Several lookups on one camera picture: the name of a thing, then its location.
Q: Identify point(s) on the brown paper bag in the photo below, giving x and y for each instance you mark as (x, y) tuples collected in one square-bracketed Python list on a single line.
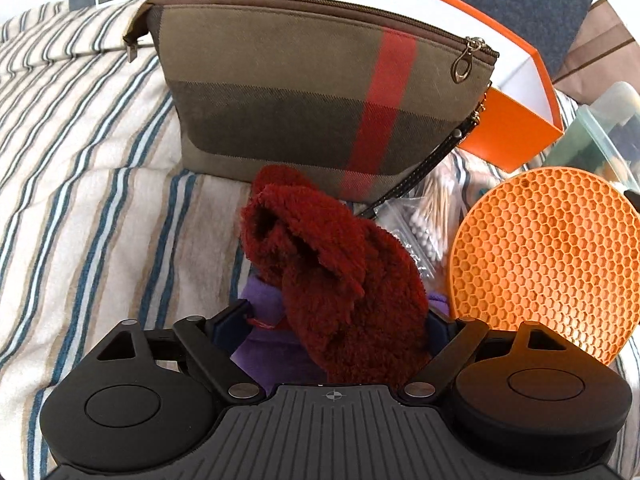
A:
[(595, 45)]

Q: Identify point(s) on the brown plaid zipper pouch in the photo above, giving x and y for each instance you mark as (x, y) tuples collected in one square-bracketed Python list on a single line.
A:
[(280, 110)]

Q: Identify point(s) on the clear plastic storage container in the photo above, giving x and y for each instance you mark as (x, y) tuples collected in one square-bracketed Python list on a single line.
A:
[(600, 135)]

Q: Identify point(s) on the orange cardboard box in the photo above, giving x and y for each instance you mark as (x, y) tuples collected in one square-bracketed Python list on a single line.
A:
[(505, 135)]

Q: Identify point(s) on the striped bed blanket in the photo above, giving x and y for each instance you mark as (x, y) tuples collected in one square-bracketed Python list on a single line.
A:
[(100, 185)]

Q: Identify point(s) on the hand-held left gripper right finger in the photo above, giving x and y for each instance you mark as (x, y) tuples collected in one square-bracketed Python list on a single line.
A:
[(441, 329)]

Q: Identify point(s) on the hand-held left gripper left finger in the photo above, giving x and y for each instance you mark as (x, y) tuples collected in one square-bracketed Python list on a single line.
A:
[(231, 321)]

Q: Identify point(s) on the purple fleece cloth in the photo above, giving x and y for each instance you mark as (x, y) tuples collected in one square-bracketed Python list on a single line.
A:
[(270, 347)]

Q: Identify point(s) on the red fuzzy cloth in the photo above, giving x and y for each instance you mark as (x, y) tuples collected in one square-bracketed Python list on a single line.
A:
[(350, 285)]

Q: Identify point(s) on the orange honeycomb silicone mat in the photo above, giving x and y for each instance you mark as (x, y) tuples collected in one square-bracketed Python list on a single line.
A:
[(545, 260)]

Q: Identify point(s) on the dark grey headboard panel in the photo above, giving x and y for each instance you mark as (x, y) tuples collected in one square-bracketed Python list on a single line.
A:
[(500, 0)]

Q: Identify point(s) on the bag of cotton swabs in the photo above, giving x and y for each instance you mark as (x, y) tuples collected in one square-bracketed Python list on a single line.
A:
[(430, 220)]

